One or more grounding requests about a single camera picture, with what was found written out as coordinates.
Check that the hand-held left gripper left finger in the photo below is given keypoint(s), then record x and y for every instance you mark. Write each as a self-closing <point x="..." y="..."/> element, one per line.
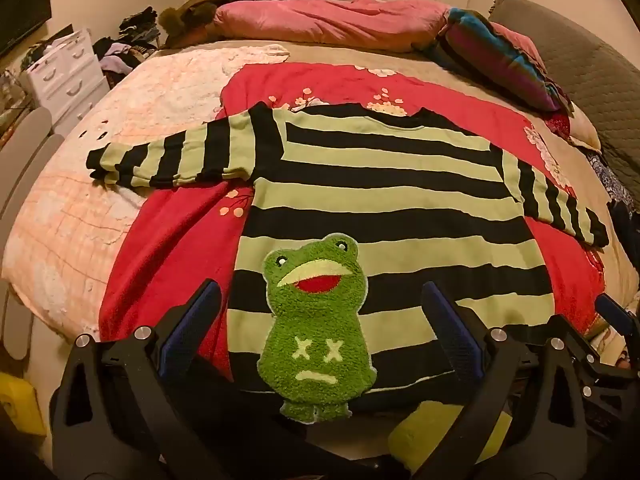
<point x="195" y="320"/>

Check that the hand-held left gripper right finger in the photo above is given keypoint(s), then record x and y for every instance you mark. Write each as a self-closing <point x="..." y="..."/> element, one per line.
<point x="452" y="330"/>

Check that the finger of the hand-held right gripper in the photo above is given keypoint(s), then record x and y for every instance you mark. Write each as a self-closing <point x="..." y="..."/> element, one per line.
<point x="612" y="312"/>

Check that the green black striped frog sweater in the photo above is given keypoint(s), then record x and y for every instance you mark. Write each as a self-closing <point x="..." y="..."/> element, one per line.
<point x="375" y="200"/>

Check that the pile of dark clothes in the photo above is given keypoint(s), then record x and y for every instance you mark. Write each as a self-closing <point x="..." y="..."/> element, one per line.
<point x="125" y="50"/>

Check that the red floral blanket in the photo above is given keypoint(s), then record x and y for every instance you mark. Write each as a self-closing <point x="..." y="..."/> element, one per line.
<point x="190" y="230"/>

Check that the yellow-green cloth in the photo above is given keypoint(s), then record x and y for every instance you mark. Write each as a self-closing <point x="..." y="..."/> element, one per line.
<point x="430" y="435"/>

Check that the dark floral cloth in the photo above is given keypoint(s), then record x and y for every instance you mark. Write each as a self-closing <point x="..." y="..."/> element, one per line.
<point x="620" y="195"/>

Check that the pale pink patterned blanket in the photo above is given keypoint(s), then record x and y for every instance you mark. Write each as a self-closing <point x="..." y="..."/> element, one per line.
<point x="65" y="220"/>

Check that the cream pillow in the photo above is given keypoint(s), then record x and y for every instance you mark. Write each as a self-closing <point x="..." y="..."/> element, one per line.
<point x="585" y="132"/>

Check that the yellow box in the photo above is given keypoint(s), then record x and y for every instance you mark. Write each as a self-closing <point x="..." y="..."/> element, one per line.
<point x="20" y="405"/>

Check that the grey padded chair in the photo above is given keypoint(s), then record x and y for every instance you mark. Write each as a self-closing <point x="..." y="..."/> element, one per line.
<point x="25" y="160"/>

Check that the grey quilted headboard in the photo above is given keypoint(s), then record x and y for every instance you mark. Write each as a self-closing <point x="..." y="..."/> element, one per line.
<point x="590" y="80"/>

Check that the white drawer cabinet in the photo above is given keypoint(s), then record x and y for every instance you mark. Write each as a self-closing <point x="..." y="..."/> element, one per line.
<point x="65" y="80"/>

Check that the multicolour striped pillow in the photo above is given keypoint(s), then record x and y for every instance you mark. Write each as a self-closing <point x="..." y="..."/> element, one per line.
<point x="495" y="60"/>

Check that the brown fur-trimmed coat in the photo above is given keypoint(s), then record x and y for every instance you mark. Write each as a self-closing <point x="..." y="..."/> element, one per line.
<point x="200" y="10"/>

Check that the pink duvet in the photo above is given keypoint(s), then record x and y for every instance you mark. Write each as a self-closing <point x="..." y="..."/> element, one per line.
<point x="325" y="22"/>

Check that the black television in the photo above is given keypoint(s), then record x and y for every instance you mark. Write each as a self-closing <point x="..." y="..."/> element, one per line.
<point x="20" y="5"/>

